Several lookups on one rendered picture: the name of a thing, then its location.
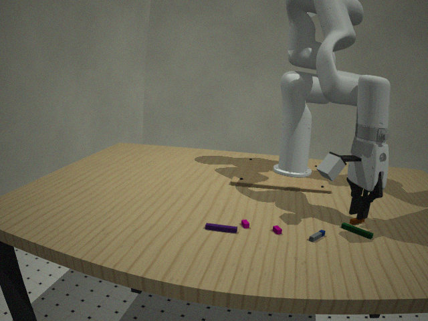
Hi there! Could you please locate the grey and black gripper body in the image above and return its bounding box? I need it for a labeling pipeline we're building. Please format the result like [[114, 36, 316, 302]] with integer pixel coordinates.
[[347, 137, 389, 191]]

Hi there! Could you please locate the purple rod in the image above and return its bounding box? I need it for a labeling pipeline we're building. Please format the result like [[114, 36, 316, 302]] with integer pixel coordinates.
[[205, 223, 237, 233]]

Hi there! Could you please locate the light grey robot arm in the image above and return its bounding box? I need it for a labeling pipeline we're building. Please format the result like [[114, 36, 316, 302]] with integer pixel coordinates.
[[274, 0, 391, 181]]

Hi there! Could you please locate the green rod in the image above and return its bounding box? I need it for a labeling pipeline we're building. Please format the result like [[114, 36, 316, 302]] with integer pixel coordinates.
[[341, 223, 373, 239]]

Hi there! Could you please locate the magenta rod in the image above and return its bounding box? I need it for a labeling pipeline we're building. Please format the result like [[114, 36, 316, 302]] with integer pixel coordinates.
[[272, 225, 282, 235], [241, 219, 249, 229]]

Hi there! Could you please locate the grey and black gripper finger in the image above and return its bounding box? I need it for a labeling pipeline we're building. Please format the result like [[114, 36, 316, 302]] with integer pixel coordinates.
[[346, 177, 363, 215], [356, 172, 383, 220]]

